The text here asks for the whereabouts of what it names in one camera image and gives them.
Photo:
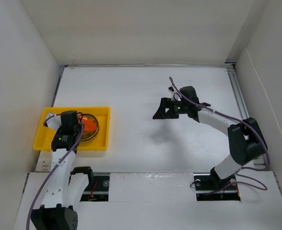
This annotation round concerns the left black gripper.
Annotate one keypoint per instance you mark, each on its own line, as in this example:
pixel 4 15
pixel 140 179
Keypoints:
pixel 79 128

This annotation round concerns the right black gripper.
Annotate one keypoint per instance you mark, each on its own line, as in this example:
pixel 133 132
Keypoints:
pixel 160 113

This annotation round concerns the orange plate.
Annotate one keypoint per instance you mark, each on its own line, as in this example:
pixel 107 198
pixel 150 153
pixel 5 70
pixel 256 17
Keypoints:
pixel 89 121

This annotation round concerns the yellow patterned plate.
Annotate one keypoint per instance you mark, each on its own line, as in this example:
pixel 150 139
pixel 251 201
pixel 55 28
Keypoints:
pixel 89 135

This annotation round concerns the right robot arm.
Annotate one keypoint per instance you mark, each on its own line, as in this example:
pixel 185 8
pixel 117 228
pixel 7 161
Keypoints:
pixel 245 138

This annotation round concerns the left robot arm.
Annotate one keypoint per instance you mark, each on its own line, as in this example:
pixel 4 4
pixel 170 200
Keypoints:
pixel 54 205

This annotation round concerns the yellow plastic bin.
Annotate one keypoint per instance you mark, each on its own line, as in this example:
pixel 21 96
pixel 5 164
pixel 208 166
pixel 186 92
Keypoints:
pixel 44 135

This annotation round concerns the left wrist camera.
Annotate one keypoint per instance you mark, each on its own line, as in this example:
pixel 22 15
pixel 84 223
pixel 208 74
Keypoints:
pixel 52 121

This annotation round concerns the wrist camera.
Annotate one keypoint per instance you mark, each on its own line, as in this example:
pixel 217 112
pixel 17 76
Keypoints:
pixel 175 95
pixel 52 121

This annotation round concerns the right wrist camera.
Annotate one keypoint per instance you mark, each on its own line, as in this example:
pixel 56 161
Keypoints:
pixel 175 95

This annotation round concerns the left base mount slot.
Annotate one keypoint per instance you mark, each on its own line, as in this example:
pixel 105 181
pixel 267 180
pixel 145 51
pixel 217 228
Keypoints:
pixel 99 191

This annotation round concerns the right aluminium rail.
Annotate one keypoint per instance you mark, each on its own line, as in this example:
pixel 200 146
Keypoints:
pixel 260 162

